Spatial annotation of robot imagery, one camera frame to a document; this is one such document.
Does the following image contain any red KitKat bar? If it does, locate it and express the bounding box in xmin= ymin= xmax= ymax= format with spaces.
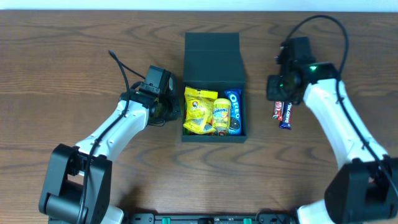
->
xmin=272 ymin=101 xmax=284 ymax=121

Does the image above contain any yellow snack bag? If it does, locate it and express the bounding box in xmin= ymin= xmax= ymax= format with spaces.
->
xmin=183 ymin=86 xmax=218 ymax=134

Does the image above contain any purple Dairy Milk bar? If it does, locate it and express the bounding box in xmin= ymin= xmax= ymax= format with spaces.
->
xmin=279 ymin=102 xmax=292 ymax=129

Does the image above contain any blue Oreo cookie pack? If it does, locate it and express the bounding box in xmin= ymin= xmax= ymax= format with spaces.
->
xmin=224 ymin=89 xmax=242 ymax=136

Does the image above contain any yellow Mentos bottle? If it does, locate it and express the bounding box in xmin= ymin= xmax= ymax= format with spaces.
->
xmin=212 ymin=98 xmax=231 ymax=136

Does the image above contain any dark green gift box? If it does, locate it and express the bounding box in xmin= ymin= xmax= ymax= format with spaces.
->
xmin=182 ymin=32 xmax=248 ymax=143

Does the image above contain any Haribo sour worms bag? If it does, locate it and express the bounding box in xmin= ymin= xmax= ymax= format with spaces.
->
xmin=183 ymin=100 xmax=231 ymax=136

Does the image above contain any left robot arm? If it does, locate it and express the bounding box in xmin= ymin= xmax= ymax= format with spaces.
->
xmin=39 ymin=90 xmax=181 ymax=223

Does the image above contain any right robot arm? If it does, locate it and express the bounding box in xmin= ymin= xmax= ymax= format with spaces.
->
xmin=266 ymin=61 xmax=397 ymax=223

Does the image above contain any left black cable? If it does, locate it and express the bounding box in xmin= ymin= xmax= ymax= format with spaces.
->
xmin=77 ymin=49 xmax=147 ymax=224

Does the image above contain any black cable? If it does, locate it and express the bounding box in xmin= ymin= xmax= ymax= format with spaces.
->
xmin=77 ymin=49 xmax=147 ymax=224
xmin=284 ymin=14 xmax=398 ymax=194

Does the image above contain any right black cable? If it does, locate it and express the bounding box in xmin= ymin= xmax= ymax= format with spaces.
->
xmin=284 ymin=14 xmax=398 ymax=194

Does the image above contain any black mounting rail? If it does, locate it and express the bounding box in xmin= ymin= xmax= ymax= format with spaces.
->
xmin=125 ymin=212 xmax=297 ymax=224

